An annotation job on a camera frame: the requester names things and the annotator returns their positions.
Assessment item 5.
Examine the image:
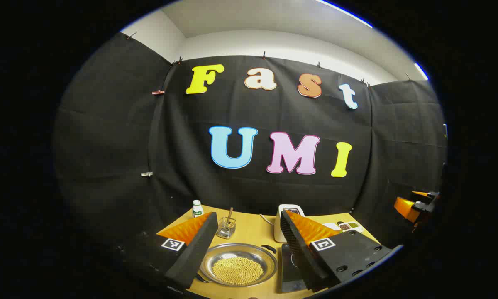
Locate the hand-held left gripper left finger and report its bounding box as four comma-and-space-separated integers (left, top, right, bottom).
108, 212, 219, 291

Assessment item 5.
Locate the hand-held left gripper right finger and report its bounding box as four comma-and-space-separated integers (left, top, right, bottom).
280, 210, 404, 293

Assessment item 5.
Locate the stainless steel pot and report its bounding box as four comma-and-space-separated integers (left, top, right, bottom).
196, 243, 278, 287

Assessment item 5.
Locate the black induction cooktop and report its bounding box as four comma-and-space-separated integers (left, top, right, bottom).
281, 244, 312, 293

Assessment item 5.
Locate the pile of yellow soybeans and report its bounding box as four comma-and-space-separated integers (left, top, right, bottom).
212, 256, 264, 285

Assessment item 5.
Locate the white toaster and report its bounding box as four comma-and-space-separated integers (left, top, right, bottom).
274, 204, 305, 243

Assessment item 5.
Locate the wire utensil holder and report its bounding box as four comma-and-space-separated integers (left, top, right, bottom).
217, 217, 237, 239

